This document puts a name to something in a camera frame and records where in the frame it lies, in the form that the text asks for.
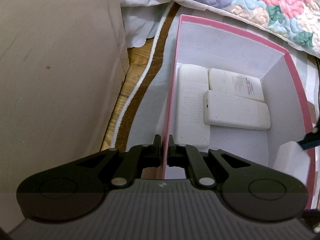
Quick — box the white plug adapter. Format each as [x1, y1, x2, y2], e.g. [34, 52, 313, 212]
[272, 141, 311, 186]

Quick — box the pink cardboard box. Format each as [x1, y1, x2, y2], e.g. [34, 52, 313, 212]
[141, 14, 316, 210]

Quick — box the white power bank with text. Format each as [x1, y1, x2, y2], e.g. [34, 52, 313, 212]
[208, 68, 265, 102]

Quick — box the floral quilted blanket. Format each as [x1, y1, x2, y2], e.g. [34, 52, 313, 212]
[118, 0, 320, 58]

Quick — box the beige cardboard panel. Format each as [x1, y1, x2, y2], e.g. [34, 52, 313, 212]
[1, 0, 129, 232]

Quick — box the white bed sheet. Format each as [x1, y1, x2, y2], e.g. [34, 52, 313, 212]
[120, 0, 196, 48]

